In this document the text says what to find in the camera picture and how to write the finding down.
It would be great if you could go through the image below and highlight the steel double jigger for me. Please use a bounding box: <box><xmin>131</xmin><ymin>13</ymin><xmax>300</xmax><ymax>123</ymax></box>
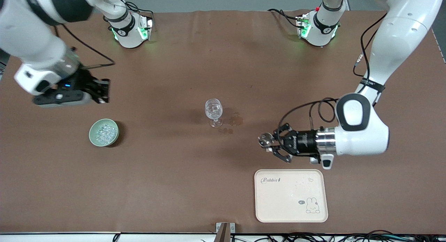
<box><xmin>257</xmin><ymin>132</ymin><xmax>275</xmax><ymax>149</ymax></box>

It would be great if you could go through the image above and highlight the clear ice cubes pile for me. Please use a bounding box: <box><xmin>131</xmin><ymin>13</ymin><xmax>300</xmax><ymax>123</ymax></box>
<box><xmin>95</xmin><ymin>123</ymin><xmax>117</xmax><ymax>144</ymax></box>

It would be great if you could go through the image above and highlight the clear stemmed wine glass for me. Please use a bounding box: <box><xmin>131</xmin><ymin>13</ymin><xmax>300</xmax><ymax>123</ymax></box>
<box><xmin>205</xmin><ymin>99</ymin><xmax>224</xmax><ymax>128</ymax></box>

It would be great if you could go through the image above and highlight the green ceramic bowl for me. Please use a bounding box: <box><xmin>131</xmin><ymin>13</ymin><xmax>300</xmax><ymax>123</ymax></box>
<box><xmin>89</xmin><ymin>119</ymin><xmax>120</xmax><ymax>147</ymax></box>

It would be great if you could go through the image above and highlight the cream rabbit print tray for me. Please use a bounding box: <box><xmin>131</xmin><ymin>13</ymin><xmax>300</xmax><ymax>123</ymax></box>
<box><xmin>254</xmin><ymin>169</ymin><xmax>329</xmax><ymax>223</ymax></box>

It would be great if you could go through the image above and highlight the brown table mat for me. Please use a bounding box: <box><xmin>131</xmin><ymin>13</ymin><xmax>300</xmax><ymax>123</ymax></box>
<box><xmin>0</xmin><ymin>10</ymin><xmax>446</xmax><ymax>235</ymax></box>

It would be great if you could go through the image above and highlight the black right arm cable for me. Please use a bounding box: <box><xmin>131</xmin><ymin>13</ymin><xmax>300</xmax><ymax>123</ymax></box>
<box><xmin>52</xmin><ymin>23</ymin><xmax>115</xmax><ymax>69</ymax></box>

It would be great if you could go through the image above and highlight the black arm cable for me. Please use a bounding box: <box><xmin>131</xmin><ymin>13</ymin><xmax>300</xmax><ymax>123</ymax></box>
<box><xmin>52</xmin><ymin>23</ymin><xmax>115</xmax><ymax>69</ymax></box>
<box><xmin>277</xmin><ymin>13</ymin><xmax>388</xmax><ymax>145</ymax></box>

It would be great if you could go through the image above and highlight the black right base cable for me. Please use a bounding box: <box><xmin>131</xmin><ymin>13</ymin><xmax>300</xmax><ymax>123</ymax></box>
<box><xmin>104</xmin><ymin>0</ymin><xmax>155</xmax><ymax>30</ymax></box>

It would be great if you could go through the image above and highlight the black base cable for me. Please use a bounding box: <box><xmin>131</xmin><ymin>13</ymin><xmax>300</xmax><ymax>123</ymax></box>
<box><xmin>104</xmin><ymin>0</ymin><xmax>155</xmax><ymax>30</ymax></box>
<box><xmin>267</xmin><ymin>8</ymin><xmax>308</xmax><ymax>30</ymax></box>

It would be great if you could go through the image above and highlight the black cable bundle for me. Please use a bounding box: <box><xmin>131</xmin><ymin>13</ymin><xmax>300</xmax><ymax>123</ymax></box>
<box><xmin>200</xmin><ymin>230</ymin><xmax>446</xmax><ymax>242</ymax></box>

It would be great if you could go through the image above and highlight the grey metal table bracket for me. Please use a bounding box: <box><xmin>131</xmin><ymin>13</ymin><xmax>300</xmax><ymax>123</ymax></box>
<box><xmin>215</xmin><ymin>222</ymin><xmax>236</xmax><ymax>242</ymax></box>

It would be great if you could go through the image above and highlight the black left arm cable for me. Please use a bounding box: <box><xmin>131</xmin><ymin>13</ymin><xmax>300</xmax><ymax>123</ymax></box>
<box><xmin>277</xmin><ymin>13</ymin><xmax>388</xmax><ymax>145</ymax></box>

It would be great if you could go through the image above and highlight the black left base cable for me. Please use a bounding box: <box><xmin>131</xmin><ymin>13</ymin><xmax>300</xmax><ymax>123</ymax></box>
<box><xmin>267</xmin><ymin>8</ymin><xmax>308</xmax><ymax>30</ymax></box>

